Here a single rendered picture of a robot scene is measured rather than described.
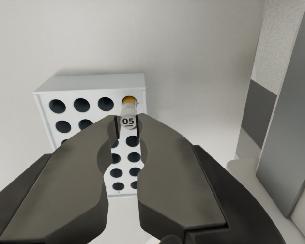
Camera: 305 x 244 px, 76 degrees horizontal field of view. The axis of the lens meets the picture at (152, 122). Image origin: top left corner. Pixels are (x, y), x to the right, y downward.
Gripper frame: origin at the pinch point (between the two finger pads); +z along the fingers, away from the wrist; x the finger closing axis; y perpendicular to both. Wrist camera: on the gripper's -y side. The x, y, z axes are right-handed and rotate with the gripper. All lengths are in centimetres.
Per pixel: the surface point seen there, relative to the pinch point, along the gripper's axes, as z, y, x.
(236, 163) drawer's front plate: 0.6, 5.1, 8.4
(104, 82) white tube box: 4.7, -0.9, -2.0
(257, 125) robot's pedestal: 42, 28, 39
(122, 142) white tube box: 3.5, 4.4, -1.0
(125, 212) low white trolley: 7.0, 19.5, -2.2
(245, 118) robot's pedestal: 47, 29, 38
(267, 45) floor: 83, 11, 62
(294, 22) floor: 83, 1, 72
